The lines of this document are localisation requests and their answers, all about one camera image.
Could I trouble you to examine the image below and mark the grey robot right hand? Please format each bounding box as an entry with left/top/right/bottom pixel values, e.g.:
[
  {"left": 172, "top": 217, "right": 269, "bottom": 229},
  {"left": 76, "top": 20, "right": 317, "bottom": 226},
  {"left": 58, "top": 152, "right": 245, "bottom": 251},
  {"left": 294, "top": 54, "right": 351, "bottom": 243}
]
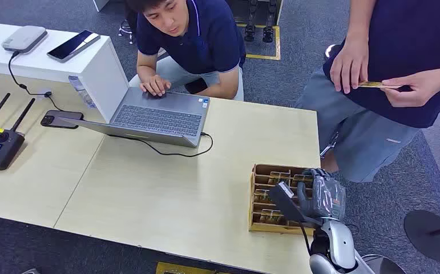
[{"left": 297, "top": 168, "right": 347, "bottom": 224}]

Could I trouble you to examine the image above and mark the seated person's right hand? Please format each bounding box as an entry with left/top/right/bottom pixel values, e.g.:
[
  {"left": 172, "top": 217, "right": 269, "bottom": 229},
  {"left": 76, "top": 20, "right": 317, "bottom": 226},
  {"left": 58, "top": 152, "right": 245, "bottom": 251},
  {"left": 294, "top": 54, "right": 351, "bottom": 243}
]
[{"left": 140, "top": 74, "right": 172, "bottom": 98}]

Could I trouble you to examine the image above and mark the standing person's left hand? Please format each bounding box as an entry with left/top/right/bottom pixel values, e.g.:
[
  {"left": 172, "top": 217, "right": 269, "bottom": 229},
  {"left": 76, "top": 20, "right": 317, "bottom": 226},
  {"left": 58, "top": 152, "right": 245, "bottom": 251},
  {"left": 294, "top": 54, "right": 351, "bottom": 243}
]
[{"left": 380, "top": 70, "right": 440, "bottom": 109}]

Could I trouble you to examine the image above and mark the standing person's right hand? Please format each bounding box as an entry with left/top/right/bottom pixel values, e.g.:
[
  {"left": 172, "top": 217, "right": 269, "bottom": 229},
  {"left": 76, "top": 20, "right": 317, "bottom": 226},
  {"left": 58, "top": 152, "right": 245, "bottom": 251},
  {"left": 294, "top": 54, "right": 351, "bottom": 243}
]
[{"left": 329, "top": 35, "right": 370, "bottom": 95}]

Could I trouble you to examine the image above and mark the gold card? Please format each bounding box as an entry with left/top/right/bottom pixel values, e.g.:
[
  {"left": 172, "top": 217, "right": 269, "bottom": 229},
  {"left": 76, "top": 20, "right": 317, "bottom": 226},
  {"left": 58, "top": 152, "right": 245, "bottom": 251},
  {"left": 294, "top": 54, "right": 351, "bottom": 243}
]
[
  {"left": 268, "top": 171, "right": 292, "bottom": 186},
  {"left": 291, "top": 174, "right": 314, "bottom": 189},
  {"left": 357, "top": 81, "right": 404, "bottom": 90}
]

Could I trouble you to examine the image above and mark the gold card in holder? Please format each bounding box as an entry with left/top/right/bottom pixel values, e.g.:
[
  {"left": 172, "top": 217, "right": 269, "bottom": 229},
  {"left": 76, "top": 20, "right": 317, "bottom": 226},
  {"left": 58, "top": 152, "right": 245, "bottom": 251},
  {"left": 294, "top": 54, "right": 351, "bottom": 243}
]
[
  {"left": 268, "top": 171, "right": 292, "bottom": 186},
  {"left": 291, "top": 174, "right": 314, "bottom": 189}
]

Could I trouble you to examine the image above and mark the standing person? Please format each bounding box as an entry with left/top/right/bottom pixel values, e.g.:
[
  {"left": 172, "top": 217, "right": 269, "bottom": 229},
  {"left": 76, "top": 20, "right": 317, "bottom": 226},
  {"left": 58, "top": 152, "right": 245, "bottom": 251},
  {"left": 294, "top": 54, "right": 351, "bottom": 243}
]
[{"left": 295, "top": 0, "right": 440, "bottom": 184}]

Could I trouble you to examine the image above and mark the seated person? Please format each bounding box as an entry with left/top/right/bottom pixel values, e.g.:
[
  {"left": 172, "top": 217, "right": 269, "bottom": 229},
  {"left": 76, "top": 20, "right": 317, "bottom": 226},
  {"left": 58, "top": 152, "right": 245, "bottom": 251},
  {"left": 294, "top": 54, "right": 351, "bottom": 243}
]
[{"left": 125, "top": 0, "right": 247, "bottom": 102}]

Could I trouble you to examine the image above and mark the wooden card holder box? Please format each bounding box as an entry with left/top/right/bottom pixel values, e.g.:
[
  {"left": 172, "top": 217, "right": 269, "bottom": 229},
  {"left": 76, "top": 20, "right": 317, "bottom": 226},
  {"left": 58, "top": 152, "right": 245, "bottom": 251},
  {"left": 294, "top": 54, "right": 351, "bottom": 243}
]
[{"left": 248, "top": 163, "right": 318, "bottom": 236}]

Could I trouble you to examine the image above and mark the grey laptop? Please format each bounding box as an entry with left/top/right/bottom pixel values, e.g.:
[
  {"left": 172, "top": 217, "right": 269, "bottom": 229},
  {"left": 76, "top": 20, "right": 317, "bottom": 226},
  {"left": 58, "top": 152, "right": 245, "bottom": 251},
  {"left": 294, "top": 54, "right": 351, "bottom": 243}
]
[{"left": 58, "top": 86, "right": 212, "bottom": 149}]

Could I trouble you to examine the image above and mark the black chair base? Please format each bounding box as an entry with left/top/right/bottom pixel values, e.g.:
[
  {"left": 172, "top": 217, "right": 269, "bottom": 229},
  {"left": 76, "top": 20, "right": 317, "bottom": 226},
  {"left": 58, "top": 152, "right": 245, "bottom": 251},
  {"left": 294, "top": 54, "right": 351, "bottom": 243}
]
[{"left": 118, "top": 19, "right": 136, "bottom": 45}]

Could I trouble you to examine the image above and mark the black robot leg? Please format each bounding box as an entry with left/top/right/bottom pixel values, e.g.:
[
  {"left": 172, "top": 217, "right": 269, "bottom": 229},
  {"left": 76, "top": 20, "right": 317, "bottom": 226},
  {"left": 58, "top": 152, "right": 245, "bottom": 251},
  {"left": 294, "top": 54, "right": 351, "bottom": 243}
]
[
  {"left": 243, "top": 0, "right": 259, "bottom": 43},
  {"left": 261, "top": 0, "right": 278, "bottom": 44}
]

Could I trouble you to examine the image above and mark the smartphone with silver edge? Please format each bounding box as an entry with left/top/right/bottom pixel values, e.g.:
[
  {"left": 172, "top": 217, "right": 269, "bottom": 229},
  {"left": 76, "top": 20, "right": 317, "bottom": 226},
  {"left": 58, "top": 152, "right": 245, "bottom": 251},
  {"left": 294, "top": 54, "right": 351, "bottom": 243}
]
[{"left": 46, "top": 30, "right": 102, "bottom": 63}]

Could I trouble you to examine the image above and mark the black smartphone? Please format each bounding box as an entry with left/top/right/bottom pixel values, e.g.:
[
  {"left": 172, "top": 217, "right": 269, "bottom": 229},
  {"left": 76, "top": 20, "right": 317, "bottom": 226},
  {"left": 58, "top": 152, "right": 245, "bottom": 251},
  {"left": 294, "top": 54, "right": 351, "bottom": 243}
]
[{"left": 40, "top": 110, "right": 84, "bottom": 130}]

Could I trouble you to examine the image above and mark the black round stand with pole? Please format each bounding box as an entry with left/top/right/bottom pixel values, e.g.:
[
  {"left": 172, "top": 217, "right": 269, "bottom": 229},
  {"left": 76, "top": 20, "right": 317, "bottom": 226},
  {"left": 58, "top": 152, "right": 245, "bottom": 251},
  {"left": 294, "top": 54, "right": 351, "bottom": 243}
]
[{"left": 403, "top": 209, "right": 440, "bottom": 263}]

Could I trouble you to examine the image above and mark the white desk shelf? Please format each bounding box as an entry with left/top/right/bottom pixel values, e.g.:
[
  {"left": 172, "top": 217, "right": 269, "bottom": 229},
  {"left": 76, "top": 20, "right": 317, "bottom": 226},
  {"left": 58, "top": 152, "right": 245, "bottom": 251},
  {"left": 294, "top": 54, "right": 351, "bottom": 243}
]
[{"left": 0, "top": 21, "right": 131, "bottom": 125}]

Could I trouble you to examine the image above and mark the grey flat box device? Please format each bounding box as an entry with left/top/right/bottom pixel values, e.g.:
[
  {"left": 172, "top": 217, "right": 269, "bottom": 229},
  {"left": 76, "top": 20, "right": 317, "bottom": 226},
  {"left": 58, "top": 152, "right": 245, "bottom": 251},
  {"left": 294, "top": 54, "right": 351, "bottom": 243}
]
[{"left": 1, "top": 25, "right": 49, "bottom": 54}]

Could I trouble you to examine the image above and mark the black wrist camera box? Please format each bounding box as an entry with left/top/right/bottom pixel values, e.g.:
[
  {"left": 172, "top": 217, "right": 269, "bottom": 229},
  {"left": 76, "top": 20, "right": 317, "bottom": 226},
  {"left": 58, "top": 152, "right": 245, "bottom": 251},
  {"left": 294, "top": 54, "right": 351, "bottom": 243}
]
[{"left": 269, "top": 181, "right": 321, "bottom": 227}]

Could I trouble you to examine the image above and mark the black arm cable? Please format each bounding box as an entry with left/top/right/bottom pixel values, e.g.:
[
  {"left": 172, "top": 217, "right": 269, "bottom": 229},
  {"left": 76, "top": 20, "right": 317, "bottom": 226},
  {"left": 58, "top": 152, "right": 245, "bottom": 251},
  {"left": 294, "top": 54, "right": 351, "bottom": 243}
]
[{"left": 298, "top": 222, "right": 313, "bottom": 256}]

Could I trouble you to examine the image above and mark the black laptop power cable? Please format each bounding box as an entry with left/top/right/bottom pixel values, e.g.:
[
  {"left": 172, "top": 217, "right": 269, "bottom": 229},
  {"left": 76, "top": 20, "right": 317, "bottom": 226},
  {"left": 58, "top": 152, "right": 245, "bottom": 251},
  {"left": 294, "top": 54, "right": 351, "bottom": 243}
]
[{"left": 106, "top": 132, "right": 215, "bottom": 159}]

